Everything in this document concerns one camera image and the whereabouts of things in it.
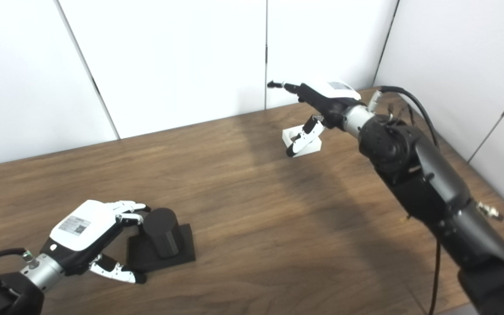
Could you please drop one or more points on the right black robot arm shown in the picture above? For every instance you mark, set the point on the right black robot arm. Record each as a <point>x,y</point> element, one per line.
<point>427,183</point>

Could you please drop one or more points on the white square piece with hole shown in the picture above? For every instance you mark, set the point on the white square piece with hole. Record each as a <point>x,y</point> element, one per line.
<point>313,146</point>

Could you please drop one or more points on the black peg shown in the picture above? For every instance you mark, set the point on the black peg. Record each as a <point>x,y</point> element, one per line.
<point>162,232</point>

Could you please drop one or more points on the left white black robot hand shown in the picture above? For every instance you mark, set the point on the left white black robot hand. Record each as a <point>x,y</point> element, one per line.
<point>81,227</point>

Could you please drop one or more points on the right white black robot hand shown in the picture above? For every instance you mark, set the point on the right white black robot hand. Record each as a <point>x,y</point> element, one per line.
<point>326,98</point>

